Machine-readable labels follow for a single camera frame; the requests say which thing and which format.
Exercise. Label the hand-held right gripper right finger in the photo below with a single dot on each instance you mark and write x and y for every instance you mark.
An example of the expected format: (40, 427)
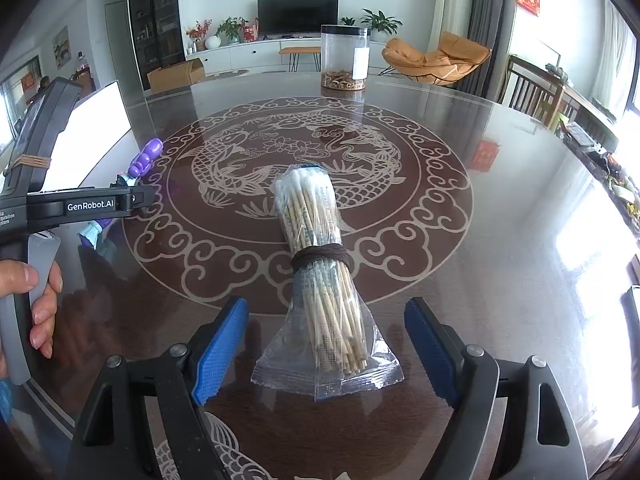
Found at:
(430, 350)

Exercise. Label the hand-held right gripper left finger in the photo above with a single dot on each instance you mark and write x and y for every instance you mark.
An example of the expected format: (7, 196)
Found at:
(220, 350)

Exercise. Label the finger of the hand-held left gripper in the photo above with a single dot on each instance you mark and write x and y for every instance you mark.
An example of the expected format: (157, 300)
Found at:
(37, 125)

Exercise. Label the white box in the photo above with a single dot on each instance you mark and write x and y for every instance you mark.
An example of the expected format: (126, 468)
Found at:
(95, 130)

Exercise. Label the purple toy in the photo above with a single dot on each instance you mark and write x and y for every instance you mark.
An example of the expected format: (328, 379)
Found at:
(147, 157)

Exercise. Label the cotton swab pack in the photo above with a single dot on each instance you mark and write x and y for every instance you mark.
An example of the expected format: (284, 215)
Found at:
(320, 210)

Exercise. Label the person's left hand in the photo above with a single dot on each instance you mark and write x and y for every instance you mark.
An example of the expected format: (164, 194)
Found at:
(47, 305)

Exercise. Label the cardboard box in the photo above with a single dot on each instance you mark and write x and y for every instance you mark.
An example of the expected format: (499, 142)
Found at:
(175, 75)

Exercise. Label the dark glass display cabinet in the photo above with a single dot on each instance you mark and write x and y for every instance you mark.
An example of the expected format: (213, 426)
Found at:
(155, 20)

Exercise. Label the black flat device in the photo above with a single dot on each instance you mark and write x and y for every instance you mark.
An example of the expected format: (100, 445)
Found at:
(632, 315)

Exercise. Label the white television cabinet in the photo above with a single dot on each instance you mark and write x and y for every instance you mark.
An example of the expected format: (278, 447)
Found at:
(240, 55)

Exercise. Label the bushy green potted plant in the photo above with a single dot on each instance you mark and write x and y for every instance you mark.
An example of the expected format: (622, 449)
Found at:
(231, 29)

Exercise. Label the red gift box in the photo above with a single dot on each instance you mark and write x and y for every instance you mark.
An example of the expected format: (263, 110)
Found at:
(249, 31)

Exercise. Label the orange stool with black legs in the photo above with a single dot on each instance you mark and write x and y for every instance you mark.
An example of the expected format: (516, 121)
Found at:
(299, 51)

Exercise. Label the wooden chair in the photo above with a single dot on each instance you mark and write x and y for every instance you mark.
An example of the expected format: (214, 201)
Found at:
(530, 90)

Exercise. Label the black flat television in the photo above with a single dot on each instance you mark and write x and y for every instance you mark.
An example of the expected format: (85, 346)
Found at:
(297, 15)

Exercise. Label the wooden sideboard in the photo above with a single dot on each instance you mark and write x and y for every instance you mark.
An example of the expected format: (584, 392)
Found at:
(585, 105)

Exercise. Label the orange lounge chair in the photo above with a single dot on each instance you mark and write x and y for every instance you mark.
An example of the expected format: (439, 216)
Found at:
(435, 60)

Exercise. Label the clear jar with black lid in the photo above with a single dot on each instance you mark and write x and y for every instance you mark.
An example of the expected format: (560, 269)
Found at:
(345, 55)

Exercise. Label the small potted plant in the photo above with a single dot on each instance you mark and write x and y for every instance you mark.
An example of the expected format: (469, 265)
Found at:
(347, 21)

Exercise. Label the large leafy potted plant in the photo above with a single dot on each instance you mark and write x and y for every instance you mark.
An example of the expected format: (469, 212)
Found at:
(381, 22)

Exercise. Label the grey curtain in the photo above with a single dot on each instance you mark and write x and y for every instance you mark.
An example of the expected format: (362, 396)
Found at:
(492, 20)

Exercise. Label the white sheer curtain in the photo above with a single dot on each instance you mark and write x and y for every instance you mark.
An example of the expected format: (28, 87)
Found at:
(612, 55)

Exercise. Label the standing air conditioner with cover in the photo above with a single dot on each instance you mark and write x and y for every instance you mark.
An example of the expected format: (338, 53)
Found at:
(450, 0)

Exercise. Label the framed wall painting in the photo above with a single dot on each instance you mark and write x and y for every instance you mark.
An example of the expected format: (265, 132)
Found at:
(60, 47)

